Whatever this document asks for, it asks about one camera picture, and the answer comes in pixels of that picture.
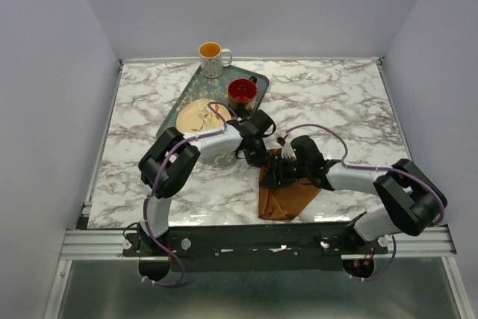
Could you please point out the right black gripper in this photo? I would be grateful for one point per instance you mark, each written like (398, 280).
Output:
(271, 177)

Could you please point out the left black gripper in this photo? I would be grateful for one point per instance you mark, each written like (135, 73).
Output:
(261, 159)

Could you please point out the brown cloth napkin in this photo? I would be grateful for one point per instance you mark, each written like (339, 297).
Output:
(284, 203)

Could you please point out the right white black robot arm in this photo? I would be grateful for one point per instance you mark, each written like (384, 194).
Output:
(410, 202)

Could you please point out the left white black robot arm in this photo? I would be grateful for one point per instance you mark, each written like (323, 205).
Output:
(167, 165)

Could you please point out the white mug yellow inside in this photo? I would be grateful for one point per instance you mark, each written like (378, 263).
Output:
(213, 59)

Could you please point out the red black mug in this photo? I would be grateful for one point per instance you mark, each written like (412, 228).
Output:
(242, 94)

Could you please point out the peach floral plate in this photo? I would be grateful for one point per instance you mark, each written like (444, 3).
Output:
(201, 115)

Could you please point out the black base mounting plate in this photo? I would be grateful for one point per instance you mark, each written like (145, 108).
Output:
(301, 246)

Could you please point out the green floral tray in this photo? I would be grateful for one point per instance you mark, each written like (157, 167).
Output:
(200, 88)

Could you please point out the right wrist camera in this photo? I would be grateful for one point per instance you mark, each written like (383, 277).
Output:
(287, 149)

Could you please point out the aluminium frame rail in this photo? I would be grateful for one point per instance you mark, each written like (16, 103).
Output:
(106, 245)

